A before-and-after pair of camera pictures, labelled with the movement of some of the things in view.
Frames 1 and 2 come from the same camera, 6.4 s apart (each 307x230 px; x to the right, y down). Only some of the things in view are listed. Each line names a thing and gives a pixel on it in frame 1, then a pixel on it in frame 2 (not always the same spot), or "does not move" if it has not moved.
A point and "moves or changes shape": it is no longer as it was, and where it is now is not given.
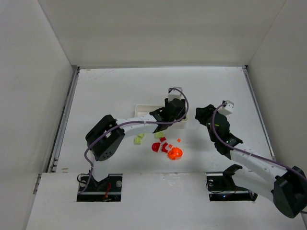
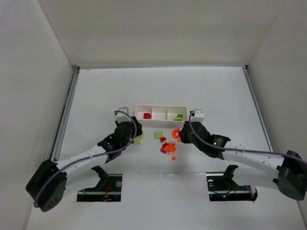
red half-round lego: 155,146 moves or changes shape
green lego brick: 161,134 does not move
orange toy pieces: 175,153 -> 171,147
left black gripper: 174,105 -> 135,127
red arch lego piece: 163,147 does not move
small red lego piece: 162,139 does not move
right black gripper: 206,113 -> 185,132
